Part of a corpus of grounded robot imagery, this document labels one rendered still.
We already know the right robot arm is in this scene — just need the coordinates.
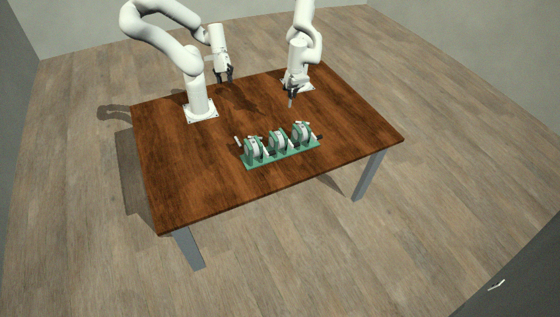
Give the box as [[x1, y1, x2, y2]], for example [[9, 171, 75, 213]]
[[119, 0, 227, 120]]

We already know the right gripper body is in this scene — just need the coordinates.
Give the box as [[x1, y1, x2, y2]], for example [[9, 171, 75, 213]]
[[213, 53, 231, 73]]

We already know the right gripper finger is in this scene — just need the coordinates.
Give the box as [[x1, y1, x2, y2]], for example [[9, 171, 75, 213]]
[[226, 63, 234, 83], [213, 68, 222, 84]]

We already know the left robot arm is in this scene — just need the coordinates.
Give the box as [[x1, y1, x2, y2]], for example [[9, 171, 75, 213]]
[[286, 0, 322, 92]]

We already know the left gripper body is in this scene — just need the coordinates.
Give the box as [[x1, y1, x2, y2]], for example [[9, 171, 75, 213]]
[[283, 70, 303, 89]]

